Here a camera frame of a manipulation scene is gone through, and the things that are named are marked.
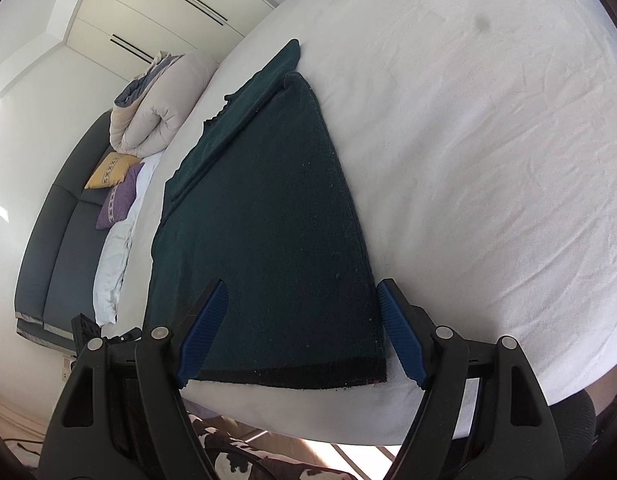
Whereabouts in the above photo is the folded beige duvet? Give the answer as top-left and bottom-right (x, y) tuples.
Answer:
(109, 50), (218, 158)

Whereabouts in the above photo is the purple cushion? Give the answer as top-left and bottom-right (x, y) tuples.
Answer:
(96, 162), (144, 231)

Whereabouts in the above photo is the dark grey headboard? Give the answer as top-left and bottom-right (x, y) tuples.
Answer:
(14, 112), (112, 354)

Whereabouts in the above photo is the yellow cushion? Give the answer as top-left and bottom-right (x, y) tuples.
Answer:
(85, 152), (141, 190)

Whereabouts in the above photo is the white wardrobe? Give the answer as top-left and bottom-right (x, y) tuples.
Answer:
(66, 0), (284, 80)

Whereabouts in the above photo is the white pillow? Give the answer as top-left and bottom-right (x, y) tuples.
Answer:
(92, 153), (162, 326)

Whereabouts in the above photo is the dark green knit sweater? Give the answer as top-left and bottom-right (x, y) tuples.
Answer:
(145, 40), (386, 390)

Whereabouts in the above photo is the white bed sheet mattress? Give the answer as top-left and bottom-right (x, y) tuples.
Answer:
(113, 0), (617, 449)

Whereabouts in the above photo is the cow pattern rug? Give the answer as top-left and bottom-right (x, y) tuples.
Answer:
(188, 413), (355, 480)

